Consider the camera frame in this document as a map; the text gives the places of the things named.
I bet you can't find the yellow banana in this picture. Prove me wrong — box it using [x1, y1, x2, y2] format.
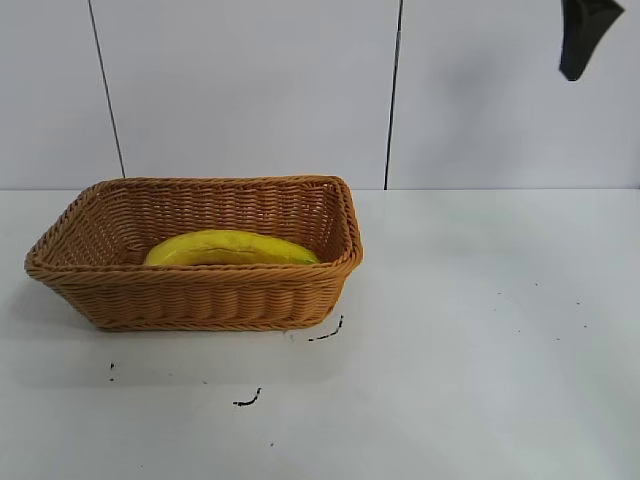
[143, 229, 321, 268]

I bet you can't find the brown woven wicker basket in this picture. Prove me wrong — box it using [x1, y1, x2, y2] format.
[24, 174, 365, 334]

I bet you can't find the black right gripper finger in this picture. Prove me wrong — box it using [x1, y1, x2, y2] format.
[558, 0, 627, 83]

